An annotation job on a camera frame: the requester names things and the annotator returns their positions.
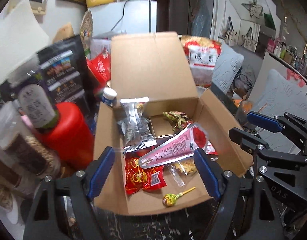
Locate pink cone snack packet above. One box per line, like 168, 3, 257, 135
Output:
138, 122, 209, 169

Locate light blue cushion near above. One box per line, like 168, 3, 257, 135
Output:
252, 69, 307, 120

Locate light blue cushion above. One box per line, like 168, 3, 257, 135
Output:
212, 43, 244, 94
252, 69, 307, 120

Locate glass mug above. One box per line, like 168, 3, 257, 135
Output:
235, 100, 264, 135

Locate red cylindrical canister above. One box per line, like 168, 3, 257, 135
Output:
35, 102, 94, 171

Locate yellow crisps clear packet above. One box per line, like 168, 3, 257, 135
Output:
167, 157, 197, 187

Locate red candy packet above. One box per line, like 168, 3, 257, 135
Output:
125, 156, 167, 195

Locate lollipop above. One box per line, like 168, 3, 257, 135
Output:
162, 187, 196, 207

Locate silver foil snack packet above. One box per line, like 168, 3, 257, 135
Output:
118, 96, 157, 154

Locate green gold snack packet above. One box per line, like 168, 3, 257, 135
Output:
163, 111, 193, 132

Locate brown contents jar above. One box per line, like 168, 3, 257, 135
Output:
0, 102, 61, 179

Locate light blue cushion far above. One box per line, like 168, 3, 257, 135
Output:
212, 43, 244, 94

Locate steel bowl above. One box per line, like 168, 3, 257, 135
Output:
196, 86, 207, 97

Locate small white cap bottle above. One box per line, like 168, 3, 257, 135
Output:
101, 87, 117, 107

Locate brown cardboard box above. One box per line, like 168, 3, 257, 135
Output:
94, 32, 253, 216

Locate dark label jar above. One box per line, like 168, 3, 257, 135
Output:
17, 84, 60, 133

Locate cashew nut bag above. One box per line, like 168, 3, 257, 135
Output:
180, 35, 221, 88

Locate black snack pouch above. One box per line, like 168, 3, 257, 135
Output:
37, 35, 95, 116

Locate woven straw fan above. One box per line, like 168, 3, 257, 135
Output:
80, 10, 93, 50

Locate white foam board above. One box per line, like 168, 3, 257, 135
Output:
0, 0, 49, 84

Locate white mini fridge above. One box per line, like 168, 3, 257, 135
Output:
89, 0, 157, 37

